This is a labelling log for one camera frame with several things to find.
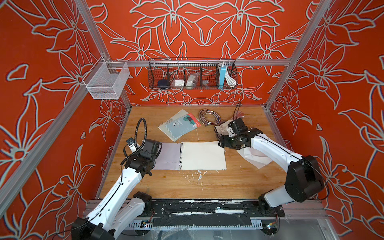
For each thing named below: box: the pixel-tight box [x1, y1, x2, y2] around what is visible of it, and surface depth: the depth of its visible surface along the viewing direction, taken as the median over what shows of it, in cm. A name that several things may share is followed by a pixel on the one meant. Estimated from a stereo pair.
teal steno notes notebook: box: [165, 112, 202, 139], surface depth 109 cm
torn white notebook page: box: [236, 147, 273, 170], surface depth 91 cm
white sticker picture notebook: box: [152, 141, 227, 171], surface depth 94 cm
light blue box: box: [218, 65, 227, 89], surface depth 89 cm
